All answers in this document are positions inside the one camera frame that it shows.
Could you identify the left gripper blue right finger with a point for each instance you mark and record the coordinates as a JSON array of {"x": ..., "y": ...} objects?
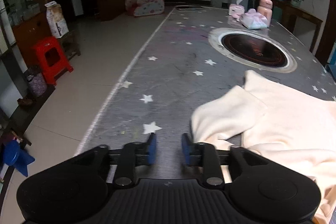
[{"x": 206, "y": 157}]

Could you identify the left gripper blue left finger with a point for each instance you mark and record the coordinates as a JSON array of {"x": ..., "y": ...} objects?
[{"x": 133, "y": 155}]

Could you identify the cream white garment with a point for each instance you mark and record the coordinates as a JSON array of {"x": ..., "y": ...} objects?
[{"x": 279, "y": 123}]

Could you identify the purple patterned bin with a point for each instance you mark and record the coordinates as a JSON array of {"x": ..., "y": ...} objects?
[{"x": 36, "y": 81}]

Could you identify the round induction cooktop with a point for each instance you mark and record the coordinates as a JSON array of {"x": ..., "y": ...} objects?
[{"x": 252, "y": 49}]

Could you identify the blue star shaped stool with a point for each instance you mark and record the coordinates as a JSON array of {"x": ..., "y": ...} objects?
[{"x": 17, "y": 157}]

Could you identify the red plastic stool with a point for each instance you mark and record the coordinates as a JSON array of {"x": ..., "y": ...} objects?
[{"x": 51, "y": 59}]

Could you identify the wet wipes pack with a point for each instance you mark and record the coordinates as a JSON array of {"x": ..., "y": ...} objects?
[{"x": 253, "y": 20}]

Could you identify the printed paper bag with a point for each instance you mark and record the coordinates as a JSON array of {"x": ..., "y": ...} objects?
[{"x": 56, "y": 20}]

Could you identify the pink tissue box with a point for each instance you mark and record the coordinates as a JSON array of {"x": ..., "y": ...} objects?
[{"x": 236, "y": 10}]

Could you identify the pink thermos bottle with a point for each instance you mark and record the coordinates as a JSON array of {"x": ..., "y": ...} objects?
[{"x": 265, "y": 8}]

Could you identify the dark wooden side table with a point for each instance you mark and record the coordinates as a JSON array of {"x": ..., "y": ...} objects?
[{"x": 293, "y": 17}]

